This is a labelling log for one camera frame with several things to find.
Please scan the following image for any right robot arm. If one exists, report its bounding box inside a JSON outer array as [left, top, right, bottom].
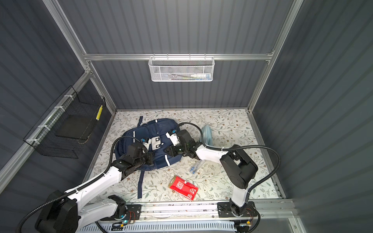
[[166, 122, 281, 216]]

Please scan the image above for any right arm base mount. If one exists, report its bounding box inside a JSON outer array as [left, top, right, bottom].
[[217, 202, 258, 218]]

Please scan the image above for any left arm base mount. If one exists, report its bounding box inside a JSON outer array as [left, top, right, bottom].
[[101, 204, 142, 221]]

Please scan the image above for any light teal pencil pouch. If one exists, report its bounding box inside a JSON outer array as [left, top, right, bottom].
[[201, 124, 213, 146]]

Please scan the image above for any navy blue student backpack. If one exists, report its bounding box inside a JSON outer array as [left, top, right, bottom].
[[114, 116, 182, 199]]

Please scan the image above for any red paper box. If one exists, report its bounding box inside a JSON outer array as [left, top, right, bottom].
[[169, 176, 199, 201]]

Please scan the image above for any clear pack of pens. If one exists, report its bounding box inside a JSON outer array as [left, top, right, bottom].
[[189, 160, 206, 174]]

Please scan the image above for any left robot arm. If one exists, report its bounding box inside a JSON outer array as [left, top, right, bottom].
[[16, 137, 153, 233]]

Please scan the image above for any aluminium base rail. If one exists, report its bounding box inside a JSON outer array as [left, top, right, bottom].
[[135, 199, 298, 222]]

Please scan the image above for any black wire wall basket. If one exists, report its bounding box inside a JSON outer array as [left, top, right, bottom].
[[24, 88, 106, 159]]

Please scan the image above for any white wire mesh basket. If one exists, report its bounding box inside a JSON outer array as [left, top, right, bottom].
[[148, 55, 215, 82]]

